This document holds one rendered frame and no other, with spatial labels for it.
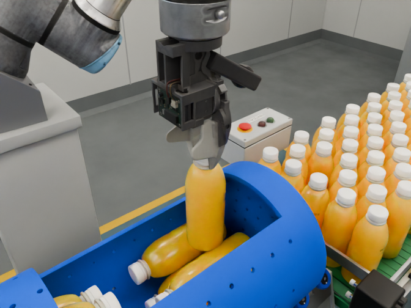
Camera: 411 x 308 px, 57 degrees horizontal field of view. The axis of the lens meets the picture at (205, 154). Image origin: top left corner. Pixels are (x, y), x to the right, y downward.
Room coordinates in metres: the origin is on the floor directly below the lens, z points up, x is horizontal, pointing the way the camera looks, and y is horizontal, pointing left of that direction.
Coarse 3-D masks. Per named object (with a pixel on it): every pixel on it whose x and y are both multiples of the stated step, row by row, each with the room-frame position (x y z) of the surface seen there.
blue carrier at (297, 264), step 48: (240, 192) 0.59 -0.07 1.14; (288, 192) 0.49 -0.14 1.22; (144, 240) 0.51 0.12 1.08; (288, 240) 0.41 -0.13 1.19; (0, 288) 0.30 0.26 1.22; (48, 288) 0.39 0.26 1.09; (144, 288) 0.46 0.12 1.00; (192, 288) 0.31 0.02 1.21; (240, 288) 0.33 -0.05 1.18; (288, 288) 0.37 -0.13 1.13
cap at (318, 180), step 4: (316, 172) 0.70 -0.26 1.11; (312, 176) 0.69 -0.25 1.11; (316, 176) 0.69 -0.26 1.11; (320, 176) 0.69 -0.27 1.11; (324, 176) 0.69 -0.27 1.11; (312, 180) 0.68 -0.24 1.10; (316, 180) 0.67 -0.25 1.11; (320, 180) 0.67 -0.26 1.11; (324, 180) 0.67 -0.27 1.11; (312, 184) 0.67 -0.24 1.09; (316, 184) 0.67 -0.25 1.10; (320, 184) 0.66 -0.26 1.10; (324, 184) 0.67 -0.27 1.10
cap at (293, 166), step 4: (288, 160) 0.75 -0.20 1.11; (292, 160) 0.75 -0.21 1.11; (296, 160) 0.75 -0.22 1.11; (288, 164) 0.73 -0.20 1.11; (292, 164) 0.73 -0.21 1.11; (296, 164) 0.73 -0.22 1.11; (300, 164) 0.73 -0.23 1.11; (288, 168) 0.73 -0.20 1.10; (292, 168) 0.72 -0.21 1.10; (296, 168) 0.72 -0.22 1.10; (300, 168) 0.73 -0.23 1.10; (292, 172) 0.72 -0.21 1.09; (296, 172) 0.72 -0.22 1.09
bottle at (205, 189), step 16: (192, 176) 0.49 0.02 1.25; (208, 176) 0.49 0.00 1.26; (224, 176) 0.51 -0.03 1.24; (192, 192) 0.48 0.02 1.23; (208, 192) 0.48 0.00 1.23; (224, 192) 0.50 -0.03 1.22; (192, 208) 0.48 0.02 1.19; (208, 208) 0.48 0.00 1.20; (224, 208) 0.50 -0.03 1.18; (192, 224) 0.48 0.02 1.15; (208, 224) 0.48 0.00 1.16; (192, 240) 0.48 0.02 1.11; (208, 240) 0.48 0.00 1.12
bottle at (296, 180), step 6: (282, 174) 0.74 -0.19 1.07; (288, 174) 0.72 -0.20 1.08; (294, 174) 0.72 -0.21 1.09; (300, 174) 0.74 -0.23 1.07; (288, 180) 0.72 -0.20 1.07; (294, 180) 0.72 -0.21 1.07; (300, 180) 0.72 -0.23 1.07; (294, 186) 0.71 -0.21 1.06; (300, 186) 0.71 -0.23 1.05; (300, 192) 0.71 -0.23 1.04
